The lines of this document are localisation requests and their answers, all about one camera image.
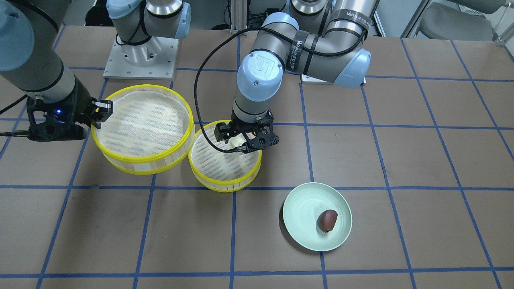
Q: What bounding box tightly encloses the light green plate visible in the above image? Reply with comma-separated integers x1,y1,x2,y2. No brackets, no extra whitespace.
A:
281,182,353,251

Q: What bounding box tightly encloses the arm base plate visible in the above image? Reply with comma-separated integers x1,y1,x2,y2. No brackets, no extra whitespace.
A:
103,37,179,80
299,72,367,85

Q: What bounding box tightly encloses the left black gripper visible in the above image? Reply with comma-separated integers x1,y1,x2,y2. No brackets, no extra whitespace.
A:
214,109,279,154

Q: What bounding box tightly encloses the white steamed bun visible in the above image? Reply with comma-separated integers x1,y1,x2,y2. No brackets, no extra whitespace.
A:
228,133,246,149

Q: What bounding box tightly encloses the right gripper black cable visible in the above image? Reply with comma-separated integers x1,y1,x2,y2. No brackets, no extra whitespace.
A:
0,94,31,138

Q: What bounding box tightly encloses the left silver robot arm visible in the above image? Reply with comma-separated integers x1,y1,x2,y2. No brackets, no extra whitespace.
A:
214,0,379,153

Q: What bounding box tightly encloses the brown steamed bun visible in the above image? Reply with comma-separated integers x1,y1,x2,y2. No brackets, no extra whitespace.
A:
316,209,338,233

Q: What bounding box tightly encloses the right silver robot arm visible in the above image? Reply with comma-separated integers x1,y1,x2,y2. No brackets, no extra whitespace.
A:
1,0,192,142

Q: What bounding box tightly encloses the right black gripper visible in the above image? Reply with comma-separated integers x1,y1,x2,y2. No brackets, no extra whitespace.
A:
27,79,114,142

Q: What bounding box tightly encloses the yellow steamer layer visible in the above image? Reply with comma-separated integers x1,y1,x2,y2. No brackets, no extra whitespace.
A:
188,130,263,192
92,84,195,175

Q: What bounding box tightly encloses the aluminium frame post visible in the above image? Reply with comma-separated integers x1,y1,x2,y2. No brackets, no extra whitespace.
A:
229,0,250,35

